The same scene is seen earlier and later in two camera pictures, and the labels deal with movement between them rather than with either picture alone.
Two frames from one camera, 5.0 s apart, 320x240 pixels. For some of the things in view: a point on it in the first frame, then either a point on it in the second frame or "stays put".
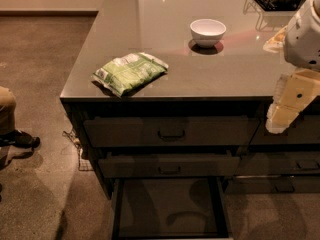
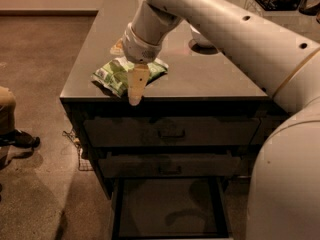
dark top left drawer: x=172 y=131 stays put
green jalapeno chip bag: x=129 y=71 stays put
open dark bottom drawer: x=173 y=208 stays put
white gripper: x=304 y=39 → x=139 y=51
